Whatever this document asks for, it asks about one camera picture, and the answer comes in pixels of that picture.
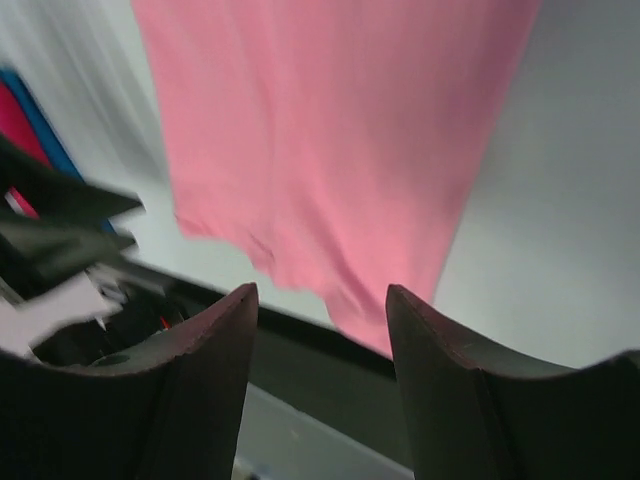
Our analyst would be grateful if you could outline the pink t shirt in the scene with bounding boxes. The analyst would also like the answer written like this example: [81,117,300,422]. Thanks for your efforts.
[132,1,540,355]

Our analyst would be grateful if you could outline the folded magenta t shirt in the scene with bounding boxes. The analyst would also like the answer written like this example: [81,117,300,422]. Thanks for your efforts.
[1,83,51,218]

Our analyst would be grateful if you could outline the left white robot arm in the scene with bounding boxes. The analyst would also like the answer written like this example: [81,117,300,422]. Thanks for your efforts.
[1,138,143,358]

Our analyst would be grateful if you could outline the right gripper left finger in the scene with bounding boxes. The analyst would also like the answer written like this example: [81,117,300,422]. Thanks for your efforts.
[1,283,258,479]

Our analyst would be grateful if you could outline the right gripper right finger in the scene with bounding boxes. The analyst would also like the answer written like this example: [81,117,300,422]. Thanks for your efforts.
[386,285,639,479]

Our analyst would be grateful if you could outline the folded blue t shirt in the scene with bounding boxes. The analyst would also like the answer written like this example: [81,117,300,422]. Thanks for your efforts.
[1,68,91,218]

